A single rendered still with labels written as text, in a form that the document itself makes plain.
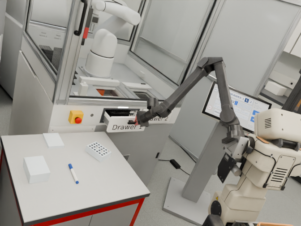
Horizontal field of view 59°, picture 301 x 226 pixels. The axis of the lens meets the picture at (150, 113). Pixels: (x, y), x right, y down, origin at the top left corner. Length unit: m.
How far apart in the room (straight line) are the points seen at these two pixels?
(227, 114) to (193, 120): 2.09
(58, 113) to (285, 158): 1.23
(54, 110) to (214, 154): 1.46
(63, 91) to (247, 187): 1.12
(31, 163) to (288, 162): 1.21
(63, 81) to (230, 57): 2.12
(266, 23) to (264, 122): 1.81
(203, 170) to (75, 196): 1.50
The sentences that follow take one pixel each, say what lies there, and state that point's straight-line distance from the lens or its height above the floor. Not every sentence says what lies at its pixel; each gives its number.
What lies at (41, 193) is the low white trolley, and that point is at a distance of 1.30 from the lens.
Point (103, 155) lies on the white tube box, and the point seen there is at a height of 0.80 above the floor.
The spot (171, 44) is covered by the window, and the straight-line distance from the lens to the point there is 1.82.
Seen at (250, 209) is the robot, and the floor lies 0.83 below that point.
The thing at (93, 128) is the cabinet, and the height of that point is 0.77.
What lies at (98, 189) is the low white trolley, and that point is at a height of 0.76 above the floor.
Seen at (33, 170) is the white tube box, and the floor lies 0.81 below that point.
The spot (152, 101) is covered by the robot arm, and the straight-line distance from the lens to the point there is 1.62.
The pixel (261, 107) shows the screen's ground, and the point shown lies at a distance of 2.37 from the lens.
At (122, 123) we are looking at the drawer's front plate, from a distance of 1.72.
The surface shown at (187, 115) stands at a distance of 3.50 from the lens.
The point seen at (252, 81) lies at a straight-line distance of 3.06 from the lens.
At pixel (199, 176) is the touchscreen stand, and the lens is 2.59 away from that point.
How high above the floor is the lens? 1.67
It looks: 23 degrees down
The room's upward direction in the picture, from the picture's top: 21 degrees clockwise
